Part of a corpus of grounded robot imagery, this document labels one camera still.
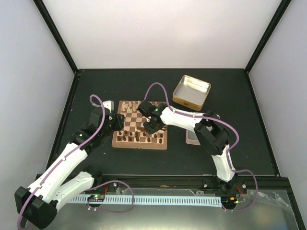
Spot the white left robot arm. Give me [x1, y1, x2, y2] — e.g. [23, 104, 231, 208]
[14, 106, 125, 230]

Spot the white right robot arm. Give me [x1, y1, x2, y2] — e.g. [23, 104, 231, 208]
[137, 100, 236, 193]

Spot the wooden chess board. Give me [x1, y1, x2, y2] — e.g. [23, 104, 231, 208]
[112, 101, 168, 150]

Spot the left controller circuit board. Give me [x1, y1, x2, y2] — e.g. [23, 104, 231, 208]
[87, 195, 105, 202]

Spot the controller circuit board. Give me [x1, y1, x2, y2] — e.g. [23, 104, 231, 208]
[87, 195, 105, 202]
[221, 196, 239, 204]

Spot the right controller circuit board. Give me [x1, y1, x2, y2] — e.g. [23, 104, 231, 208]
[221, 196, 239, 204]

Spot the silver patterned tin lid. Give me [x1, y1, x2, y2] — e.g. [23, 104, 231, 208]
[186, 130, 200, 146]

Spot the gold square tin box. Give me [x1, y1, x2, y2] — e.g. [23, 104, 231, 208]
[172, 75, 211, 111]

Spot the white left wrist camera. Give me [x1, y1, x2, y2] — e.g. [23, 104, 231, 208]
[103, 100, 114, 120]

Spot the white slotted cable duct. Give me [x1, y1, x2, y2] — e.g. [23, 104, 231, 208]
[69, 194, 222, 207]

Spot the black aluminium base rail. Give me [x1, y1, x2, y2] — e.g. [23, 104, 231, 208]
[94, 174, 293, 194]

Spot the left black frame post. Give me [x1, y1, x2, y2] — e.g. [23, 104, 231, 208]
[33, 0, 78, 73]

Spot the black frame post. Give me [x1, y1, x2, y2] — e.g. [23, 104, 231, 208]
[245, 0, 291, 74]
[33, 0, 78, 73]

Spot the right black frame post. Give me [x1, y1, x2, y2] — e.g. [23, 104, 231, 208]
[245, 0, 291, 74]

